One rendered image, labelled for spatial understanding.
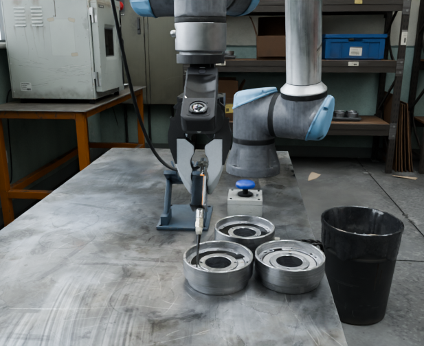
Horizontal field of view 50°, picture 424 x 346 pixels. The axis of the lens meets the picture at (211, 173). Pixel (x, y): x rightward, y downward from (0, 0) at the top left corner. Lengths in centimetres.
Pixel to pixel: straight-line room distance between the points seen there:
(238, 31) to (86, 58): 214
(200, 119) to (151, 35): 398
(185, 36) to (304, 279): 38
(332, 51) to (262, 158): 309
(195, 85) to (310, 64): 54
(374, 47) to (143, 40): 211
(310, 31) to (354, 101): 373
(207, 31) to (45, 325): 44
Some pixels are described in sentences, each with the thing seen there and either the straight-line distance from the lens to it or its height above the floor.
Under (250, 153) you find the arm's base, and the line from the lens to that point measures 121.
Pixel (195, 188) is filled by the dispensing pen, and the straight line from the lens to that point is 68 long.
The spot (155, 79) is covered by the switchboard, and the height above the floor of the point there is 80.
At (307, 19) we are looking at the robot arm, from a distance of 111.
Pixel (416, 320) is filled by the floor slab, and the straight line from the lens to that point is 223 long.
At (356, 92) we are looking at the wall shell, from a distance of 482.
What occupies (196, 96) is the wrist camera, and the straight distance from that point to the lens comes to 62.
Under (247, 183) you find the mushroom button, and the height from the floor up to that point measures 87.
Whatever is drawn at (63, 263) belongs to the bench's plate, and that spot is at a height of 80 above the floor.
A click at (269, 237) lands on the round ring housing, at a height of 83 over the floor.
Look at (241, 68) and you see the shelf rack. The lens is 410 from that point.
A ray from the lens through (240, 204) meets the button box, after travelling 91.
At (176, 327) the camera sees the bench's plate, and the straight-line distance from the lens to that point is 61.
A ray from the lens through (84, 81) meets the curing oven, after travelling 293.
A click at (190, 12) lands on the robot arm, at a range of 66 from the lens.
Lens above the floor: 115
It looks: 16 degrees down
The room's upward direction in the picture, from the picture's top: straight up
